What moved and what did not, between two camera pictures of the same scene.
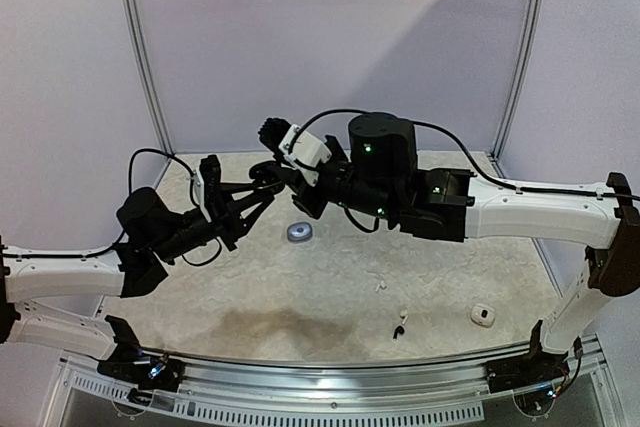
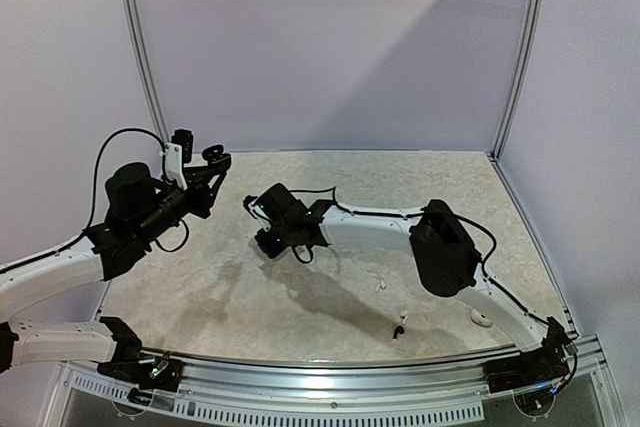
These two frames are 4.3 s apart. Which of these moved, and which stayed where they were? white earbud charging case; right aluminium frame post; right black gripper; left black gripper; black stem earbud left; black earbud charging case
Moved: right black gripper; left black gripper; black earbud charging case
Stayed: white earbud charging case; black stem earbud left; right aluminium frame post
